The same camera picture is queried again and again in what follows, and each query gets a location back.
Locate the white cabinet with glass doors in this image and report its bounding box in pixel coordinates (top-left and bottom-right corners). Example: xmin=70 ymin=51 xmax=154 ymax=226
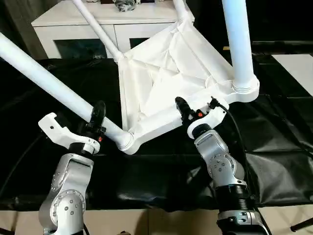
xmin=32 ymin=0 xmax=194 ymax=59

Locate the dark grey curtain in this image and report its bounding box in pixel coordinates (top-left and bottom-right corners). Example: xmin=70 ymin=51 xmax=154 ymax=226
xmin=0 ymin=0 xmax=64 ymax=59

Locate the white plastic table top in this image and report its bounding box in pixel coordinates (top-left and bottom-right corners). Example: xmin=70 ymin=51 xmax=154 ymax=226
xmin=117 ymin=12 xmax=260 ymax=155

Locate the black stand leg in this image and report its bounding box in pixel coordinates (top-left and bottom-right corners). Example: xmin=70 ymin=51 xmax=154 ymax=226
xmin=291 ymin=219 xmax=313 ymax=233

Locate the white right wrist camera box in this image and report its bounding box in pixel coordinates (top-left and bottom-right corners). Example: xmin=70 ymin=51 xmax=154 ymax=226
xmin=188 ymin=98 xmax=228 ymax=140

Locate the black work mat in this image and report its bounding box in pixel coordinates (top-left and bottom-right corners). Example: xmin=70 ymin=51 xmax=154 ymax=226
xmin=0 ymin=49 xmax=313 ymax=212

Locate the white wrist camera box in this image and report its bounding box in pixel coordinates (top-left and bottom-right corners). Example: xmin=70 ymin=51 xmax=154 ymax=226
xmin=188 ymin=98 xmax=228 ymax=140
xmin=38 ymin=113 xmax=101 ymax=156

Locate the white side table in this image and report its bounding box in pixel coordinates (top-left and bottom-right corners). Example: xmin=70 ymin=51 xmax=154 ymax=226
xmin=271 ymin=54 xmax=313 ymax=94

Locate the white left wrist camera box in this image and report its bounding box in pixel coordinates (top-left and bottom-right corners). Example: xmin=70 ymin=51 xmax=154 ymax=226
xmin=38 ymin=113 xmax=101 ymax=156

